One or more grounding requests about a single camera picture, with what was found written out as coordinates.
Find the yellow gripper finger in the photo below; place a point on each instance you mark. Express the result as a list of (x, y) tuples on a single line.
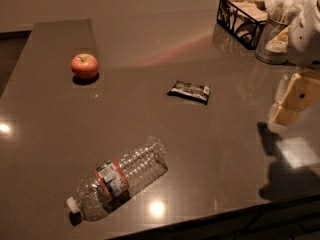
[(294, 95)]

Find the black rxbar chocolate wrapper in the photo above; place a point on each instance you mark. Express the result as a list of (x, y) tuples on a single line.
[(198, 93)]

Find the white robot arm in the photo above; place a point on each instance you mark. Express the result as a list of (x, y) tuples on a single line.
[(303, 41)]

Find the red apple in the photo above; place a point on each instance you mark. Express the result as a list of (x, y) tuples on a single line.
[(84, 66)]

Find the metal cup with packets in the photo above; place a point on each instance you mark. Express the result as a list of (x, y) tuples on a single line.
[(272, 45)]

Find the clear plastic water bottle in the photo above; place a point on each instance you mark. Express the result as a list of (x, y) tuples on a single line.
[(117, 180)]

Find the black wire napkin basket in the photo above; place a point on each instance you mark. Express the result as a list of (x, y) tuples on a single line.
[(243, 19)]

